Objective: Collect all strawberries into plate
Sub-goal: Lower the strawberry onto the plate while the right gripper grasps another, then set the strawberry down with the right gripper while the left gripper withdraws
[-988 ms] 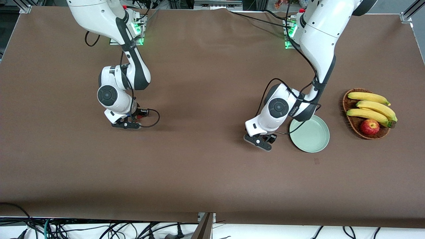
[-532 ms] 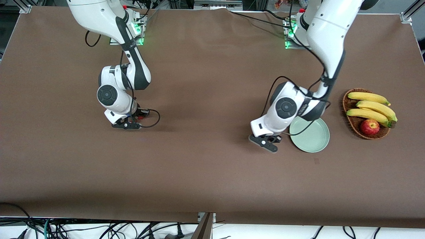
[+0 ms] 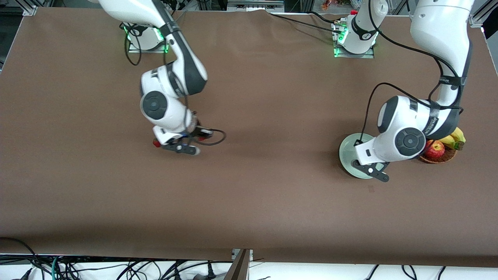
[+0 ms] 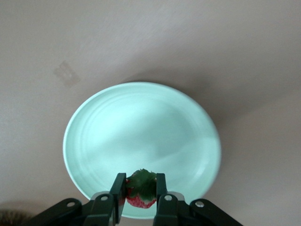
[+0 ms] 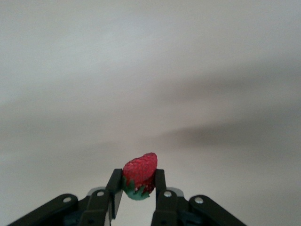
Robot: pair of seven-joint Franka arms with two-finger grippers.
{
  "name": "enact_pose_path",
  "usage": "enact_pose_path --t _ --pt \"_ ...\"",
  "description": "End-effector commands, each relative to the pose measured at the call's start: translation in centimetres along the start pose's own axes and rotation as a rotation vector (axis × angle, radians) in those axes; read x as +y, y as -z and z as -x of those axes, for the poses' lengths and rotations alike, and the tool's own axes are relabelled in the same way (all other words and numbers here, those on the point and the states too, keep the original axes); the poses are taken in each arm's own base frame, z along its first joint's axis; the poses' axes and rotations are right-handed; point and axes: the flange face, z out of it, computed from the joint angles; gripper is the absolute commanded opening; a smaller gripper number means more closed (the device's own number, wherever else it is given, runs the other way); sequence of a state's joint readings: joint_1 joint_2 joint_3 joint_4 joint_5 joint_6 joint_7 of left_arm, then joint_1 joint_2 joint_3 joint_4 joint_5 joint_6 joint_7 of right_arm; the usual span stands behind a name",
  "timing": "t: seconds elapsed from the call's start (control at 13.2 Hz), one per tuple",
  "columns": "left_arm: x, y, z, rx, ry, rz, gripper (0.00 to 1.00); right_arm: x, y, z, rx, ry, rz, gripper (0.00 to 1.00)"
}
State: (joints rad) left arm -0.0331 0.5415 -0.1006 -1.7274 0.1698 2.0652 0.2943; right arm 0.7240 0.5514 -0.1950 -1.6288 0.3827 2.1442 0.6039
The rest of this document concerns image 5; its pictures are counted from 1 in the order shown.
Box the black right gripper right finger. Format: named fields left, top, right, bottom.
left=150, top=168, right=247, bottom=226

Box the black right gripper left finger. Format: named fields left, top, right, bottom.
left=7, top=168, right=124, bottom=226

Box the red strawberry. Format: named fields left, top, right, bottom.
left=121, top=152, right=158, bottom=201

